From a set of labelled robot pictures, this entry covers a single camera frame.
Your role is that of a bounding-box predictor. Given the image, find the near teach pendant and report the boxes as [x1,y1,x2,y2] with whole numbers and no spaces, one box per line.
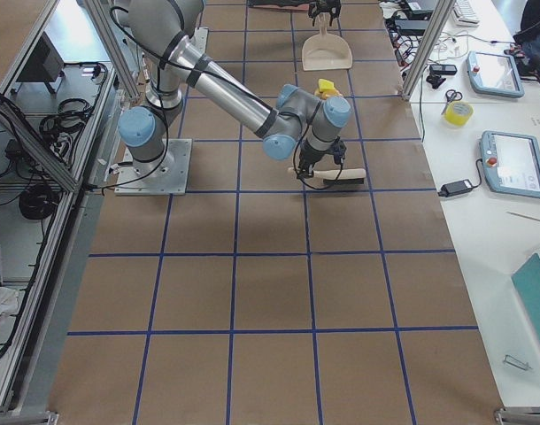
[479,130,540,199]

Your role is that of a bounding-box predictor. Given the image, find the black power adapter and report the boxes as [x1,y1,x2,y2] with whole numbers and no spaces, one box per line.
[438,179,474,197]

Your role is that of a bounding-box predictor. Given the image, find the yellow tape roll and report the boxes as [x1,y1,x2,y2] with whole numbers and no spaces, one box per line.
[444,101,474,127]

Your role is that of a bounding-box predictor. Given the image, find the far teach pendant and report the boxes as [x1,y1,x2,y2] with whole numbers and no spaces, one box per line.
[466,51,525,98]

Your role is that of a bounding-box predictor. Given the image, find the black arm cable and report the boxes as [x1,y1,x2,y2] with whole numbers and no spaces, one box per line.
[294,105,344,191]

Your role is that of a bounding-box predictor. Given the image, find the yellow sponge piece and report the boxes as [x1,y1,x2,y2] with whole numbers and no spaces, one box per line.
[318,79,336,94]

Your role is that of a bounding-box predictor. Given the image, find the scissors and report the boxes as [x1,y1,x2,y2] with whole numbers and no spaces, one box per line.
[441,89,463,115]

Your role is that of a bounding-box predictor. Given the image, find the orange potato-like toy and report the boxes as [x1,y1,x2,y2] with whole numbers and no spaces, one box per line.
[325,90,343,98]

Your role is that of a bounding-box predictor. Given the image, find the beige plastic dustpan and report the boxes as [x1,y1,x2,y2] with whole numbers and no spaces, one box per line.
[302,13,353,71]

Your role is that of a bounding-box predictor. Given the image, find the teal notebook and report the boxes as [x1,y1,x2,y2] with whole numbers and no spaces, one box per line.
[512,252,540,343]

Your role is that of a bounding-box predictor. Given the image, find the beige hand brush black bristles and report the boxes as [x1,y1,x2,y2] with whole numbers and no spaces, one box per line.
[288,167,366,187]

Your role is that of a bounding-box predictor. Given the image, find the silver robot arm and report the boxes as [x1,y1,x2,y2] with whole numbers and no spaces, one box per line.
[109,1,366,182]

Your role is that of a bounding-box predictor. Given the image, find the aluminium frame post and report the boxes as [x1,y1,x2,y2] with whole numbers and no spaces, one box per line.
[401,0,455,101]

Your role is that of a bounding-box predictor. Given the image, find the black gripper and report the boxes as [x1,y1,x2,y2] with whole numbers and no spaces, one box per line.
[308,0,342,25]
[295,136,346,179]

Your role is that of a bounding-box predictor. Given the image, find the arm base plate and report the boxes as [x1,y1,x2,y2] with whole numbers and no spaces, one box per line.
[190,27,208,60]
[114,138,192,196]

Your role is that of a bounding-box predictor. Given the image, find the black webcam on table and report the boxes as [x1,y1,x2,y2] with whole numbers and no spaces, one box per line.
[426,64,457,89]

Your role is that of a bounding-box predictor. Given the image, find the teach pendant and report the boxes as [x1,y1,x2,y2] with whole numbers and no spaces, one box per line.
[479,130,540,199]
[466,51,525,98]

